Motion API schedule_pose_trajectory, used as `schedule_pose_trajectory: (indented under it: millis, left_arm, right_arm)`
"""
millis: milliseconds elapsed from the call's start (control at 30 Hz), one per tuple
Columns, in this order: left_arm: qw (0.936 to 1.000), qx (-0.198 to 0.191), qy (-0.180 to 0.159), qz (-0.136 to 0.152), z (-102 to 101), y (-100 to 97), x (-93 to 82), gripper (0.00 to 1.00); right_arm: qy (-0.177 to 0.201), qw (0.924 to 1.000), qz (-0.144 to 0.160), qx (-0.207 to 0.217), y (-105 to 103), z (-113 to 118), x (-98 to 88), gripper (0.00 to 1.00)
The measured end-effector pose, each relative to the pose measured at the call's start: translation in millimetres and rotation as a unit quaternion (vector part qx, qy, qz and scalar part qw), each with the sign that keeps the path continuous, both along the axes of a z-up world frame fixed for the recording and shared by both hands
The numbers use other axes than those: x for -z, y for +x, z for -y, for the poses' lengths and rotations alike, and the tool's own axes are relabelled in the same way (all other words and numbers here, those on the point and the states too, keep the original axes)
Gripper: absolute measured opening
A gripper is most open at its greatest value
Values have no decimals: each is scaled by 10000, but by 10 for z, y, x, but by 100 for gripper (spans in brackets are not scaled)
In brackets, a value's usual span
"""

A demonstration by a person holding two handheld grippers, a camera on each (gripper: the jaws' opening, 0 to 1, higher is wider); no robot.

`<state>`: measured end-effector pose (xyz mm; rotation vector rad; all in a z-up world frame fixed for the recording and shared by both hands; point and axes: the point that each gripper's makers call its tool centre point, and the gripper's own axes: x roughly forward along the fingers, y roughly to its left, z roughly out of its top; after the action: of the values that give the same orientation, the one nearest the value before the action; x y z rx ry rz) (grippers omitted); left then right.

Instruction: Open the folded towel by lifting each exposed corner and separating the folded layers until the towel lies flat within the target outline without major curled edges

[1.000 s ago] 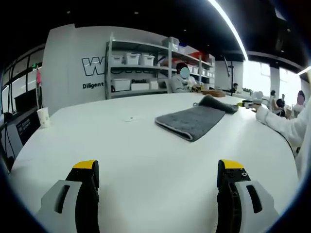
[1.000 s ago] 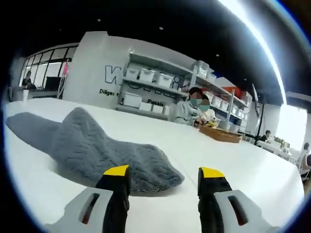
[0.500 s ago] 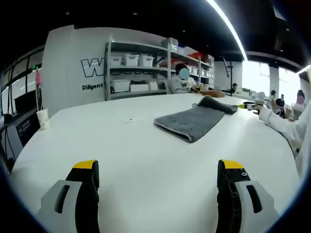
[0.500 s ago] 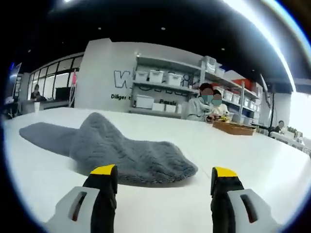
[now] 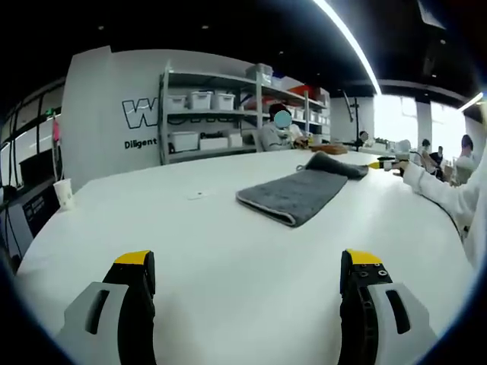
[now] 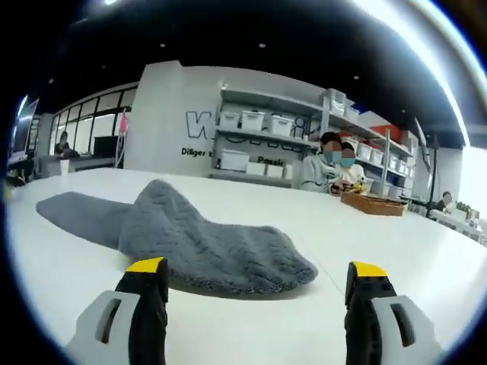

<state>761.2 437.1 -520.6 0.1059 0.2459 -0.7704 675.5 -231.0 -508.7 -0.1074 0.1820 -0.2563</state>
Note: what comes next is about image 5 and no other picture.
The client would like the grey towel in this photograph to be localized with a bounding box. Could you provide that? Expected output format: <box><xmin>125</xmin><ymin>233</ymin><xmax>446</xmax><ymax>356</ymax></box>
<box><xmin>235</xmin><ymin>151</ymin><xmax>369</xmax><ymax>228</ymax></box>

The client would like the brown wicker basket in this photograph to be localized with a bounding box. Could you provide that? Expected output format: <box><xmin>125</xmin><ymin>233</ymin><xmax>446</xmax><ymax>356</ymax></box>
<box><xmin>310</xmin><ymin>144</ymin><xmax>349</xmax><ymax>156</ymax></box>

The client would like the black tripod stand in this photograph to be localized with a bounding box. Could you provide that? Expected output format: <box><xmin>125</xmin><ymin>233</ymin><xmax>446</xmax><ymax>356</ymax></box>
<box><xmin>342</xmin><ymin>89</ymin><xmax>367</xmax><ymax>148</ymax></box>

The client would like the short ceiling light strip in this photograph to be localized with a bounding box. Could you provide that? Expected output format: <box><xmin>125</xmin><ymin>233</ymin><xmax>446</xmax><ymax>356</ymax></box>
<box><xmin>456</xmin><ymin>90</ymin><xmax>487</xmax><ymax>113</ymax></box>

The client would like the long ceiling light strip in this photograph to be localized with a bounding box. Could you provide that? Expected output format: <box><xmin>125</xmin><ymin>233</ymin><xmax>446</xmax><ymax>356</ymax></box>
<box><xmin>311</xmin><ymin>0</ymin><xmax>384</xmax><ymax>95</ymax></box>

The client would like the dark cabinet with white label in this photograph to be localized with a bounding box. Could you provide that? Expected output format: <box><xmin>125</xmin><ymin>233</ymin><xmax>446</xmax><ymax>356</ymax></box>
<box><xmin>0</xmin><ymin>148</ymin><xmax>62</xmax><ymax>267</ymax></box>

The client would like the white paper cup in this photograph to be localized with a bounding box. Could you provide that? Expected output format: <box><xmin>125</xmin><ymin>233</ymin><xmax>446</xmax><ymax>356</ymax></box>
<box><xmin>53</xmin><ymin>178</ymin><xmax>74</xmax><ymax>210</ymax></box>

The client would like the grey metal shelf rack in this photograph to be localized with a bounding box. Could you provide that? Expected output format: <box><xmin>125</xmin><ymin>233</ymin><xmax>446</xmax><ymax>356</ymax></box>
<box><xmin>158</xmin><ymin>60</ymin><xmax>331</xmax><ymax>165</ymax></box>

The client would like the group of white storage bins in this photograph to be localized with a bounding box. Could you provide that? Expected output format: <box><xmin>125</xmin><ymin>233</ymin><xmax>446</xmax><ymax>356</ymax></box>
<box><xmin>167</xmin><ymin>63</ymin><xmax>330</xmax><ymax>152</ymax></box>

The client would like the black cable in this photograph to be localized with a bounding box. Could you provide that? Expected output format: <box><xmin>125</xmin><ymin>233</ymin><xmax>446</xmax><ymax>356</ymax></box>
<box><xmin>429</xmin><ymin>199</ymin><xmax>467</xmax><ymax>240</ymax></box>

